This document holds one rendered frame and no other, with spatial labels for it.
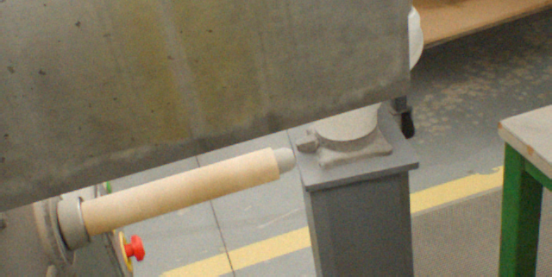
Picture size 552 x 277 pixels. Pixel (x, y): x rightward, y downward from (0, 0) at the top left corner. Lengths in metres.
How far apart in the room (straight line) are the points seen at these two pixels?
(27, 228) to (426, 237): 1.90
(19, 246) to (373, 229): 1.19
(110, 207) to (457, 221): 1.91
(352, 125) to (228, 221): 1.13
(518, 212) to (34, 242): 0.96
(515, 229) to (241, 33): 1.03
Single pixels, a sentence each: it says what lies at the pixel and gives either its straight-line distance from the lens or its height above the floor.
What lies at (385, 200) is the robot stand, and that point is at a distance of 1.56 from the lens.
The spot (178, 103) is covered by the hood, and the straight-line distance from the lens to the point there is 0.37.
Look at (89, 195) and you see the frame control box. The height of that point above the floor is 1.12.
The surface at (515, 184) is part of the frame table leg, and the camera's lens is 1.26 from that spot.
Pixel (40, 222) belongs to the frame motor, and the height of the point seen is 1.29.
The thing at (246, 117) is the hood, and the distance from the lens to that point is 0.38.
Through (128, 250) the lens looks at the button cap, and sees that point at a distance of 0.97.
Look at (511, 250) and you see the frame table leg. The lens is 1.37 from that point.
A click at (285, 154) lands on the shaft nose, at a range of 0.59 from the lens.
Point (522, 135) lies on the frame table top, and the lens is 1.19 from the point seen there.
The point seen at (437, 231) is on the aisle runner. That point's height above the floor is 0.00.
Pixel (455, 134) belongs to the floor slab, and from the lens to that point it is 2.83.
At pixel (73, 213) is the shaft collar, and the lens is 0.58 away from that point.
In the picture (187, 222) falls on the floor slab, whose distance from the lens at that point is 2.54.
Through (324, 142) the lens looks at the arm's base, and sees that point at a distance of 1.51.
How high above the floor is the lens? 1.60
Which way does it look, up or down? 32 degrees down
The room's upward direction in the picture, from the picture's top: 10 degrees counter-clockwise
